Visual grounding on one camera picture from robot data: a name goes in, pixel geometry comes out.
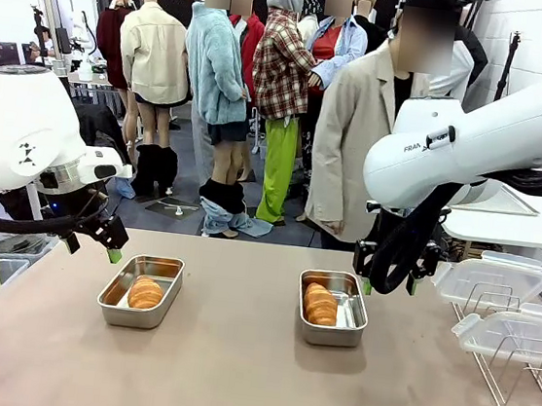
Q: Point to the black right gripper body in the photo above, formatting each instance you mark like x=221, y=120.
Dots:
x=378, y=225

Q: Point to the green-tipped left gripper finger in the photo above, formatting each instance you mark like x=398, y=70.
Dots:
x=71, y=243
x=114, y=255

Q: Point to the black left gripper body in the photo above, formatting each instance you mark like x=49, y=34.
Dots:
x=108, y=231

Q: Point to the green-tipped right gripper finger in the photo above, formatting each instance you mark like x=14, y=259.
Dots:
x=429, y=262
x=365, y=260

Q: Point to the golden croissant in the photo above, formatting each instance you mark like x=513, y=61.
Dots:
x=145, y=292
x=319, y=304

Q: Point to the clear plastic container lid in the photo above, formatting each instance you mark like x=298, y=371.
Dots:
x=521, y=332
x=498, y=275

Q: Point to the stainless steel rectangular container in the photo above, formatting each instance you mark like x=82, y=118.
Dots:
x=159, y=320
x=353, y=337

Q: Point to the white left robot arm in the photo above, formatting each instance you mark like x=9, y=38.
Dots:
x=11, y=119

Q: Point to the person's right hand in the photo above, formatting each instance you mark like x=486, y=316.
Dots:
x=336, y=227

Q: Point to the blue cloth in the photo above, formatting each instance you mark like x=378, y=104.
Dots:
x=126, y=189

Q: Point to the clear plastic storage bin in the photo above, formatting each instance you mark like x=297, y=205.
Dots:
x=8, y=271

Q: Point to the person in beige blazer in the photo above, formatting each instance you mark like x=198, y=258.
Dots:
x=352, y=139

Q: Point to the black jacket on chair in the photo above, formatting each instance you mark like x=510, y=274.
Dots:
x=98, y=127

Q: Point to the jeans and black trousers pile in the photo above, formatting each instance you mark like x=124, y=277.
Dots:
x=224, y=207

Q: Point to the mannequin in white shirt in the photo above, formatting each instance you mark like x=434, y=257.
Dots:
x=462, y=73

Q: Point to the mannequin in plaid hooded shirt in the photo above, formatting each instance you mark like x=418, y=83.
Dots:
x=280, y=77

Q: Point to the mannequin in blue shirt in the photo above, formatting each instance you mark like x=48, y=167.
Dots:
x=350, y=45

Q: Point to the mannequin in cream jacket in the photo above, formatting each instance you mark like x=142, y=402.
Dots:
x=153, y=52

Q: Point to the mannequin in black jacket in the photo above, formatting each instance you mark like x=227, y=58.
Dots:
x=373, y=36

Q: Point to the mannequin in light blue fleece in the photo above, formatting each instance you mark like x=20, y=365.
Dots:
x=213, y=69

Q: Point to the mannequin in black coat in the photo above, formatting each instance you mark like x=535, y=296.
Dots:
x=478, y=60

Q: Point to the mannequin in dark red sweater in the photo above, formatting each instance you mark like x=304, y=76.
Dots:
x=111, y=33

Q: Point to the seated background person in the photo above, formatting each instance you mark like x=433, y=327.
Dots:
x=42, y=42

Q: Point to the mannequin with patterned headscarf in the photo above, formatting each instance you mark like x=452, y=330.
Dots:
x=308, y=26

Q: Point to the mannequin in red jacket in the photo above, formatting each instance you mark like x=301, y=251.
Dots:
x=251, y=39

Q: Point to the mannequin base plate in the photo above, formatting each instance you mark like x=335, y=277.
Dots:
x=172, y=209

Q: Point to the black stand with camera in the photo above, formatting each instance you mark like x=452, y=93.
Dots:
x=64, y=42

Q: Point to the black camera tripod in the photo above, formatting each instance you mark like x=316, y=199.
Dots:
x=507, y=68

